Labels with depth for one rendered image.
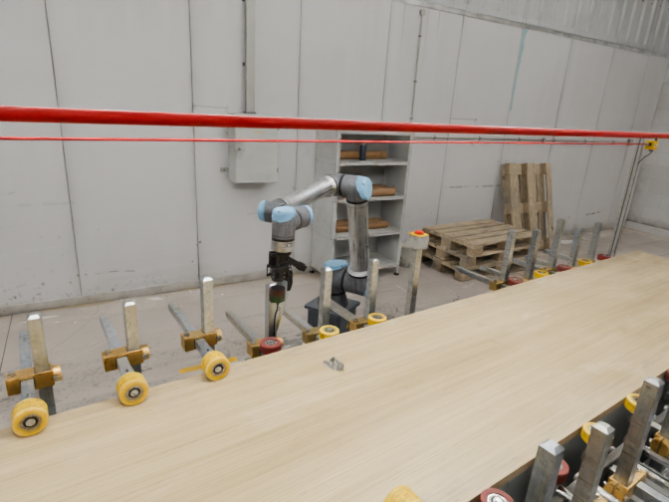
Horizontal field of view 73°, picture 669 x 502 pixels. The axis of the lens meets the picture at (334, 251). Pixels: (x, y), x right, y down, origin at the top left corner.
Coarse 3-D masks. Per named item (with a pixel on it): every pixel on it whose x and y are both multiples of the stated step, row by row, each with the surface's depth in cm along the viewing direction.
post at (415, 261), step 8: (416, 256) 210; (416, 264) 211; (416, 272) 213; (408, 280) 216; (416, 280) 214; (408, 288) 217; (416, 288) 216; (408, 296) 217; (408, 304) 218; (408, 312) 219
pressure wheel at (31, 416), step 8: (24, 400) 117; (32, 400) 118; (40, 400) 119; (16, 408) 115; (24, 408) 114; (32, 408) 115; (40, 408) 116; (16, 416) 113; (24, 416) 114; (32, 416) 115; (40, 416) 116; (48, 416) 117; (16, 424) 113; (24, 424) 115; (32, 424) 115; (40, 424) 117; (16, 432) 114; (24, 432) 115; (32, 432) 116
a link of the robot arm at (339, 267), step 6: (324, 264) 268; (330, 264) 265; (336, 264) 265; (342, 264) 265; (336, 270) 263; (342, 270) 264; (336, 276) 263; (342, 276) 262; (336, 282) 263; (342, 282) 261; (336, 288) 266; (342, 288) 263
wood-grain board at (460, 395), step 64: (640, 256) 309; (448, 320) 196; (512, 320) 200; (576, 320) 204; (640, 320) 208; (192, 384) 141; (256, 384) 143; (320, 384) 145; (384, 384) 147; (448, 384) 149; (512, 384) 151; (576, 384) 154; (640, 384) 156; (0, 448) 112; (64, 448) 113; (128, 448) 114; (192, 448) 115; (256, 448) 117; (320, 448) 118; (384, 448) 119; (448, 448) 121; (512, 448) 122
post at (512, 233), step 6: (510, 234) 251; (516, 234) 252; (510, 240) 252; (510, 246) 252; (504, 252) 256; (510, 252) 253; (504, 258) 256; (510, 258) 255; (504, 264) 257; (510, 264) 257; (504, 270) 257; (504, 276) 258
